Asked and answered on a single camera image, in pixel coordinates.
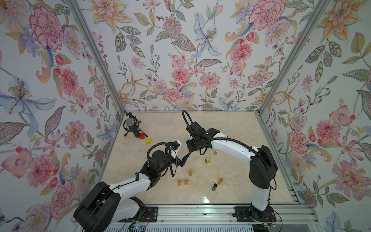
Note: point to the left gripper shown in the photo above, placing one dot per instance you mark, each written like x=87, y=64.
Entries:
x=177, y=163

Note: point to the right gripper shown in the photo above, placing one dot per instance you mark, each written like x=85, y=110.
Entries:
x=189, y=143

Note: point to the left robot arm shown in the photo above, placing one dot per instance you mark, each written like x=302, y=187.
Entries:
x=106, y=203

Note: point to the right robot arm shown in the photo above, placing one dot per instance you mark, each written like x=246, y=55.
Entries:
x=262, y=166

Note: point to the black lipstick front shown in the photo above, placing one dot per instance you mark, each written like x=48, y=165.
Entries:
x=214, y=187

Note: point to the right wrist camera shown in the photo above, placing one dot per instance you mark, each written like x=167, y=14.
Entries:
x=197, y=128

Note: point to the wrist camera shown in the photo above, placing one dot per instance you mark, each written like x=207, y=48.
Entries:
x=175, y=146
x=197, y=128

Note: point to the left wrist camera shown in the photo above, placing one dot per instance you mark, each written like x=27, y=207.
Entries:
x=175, y=146

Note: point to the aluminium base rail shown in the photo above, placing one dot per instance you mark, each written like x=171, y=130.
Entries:
x=217, y=218

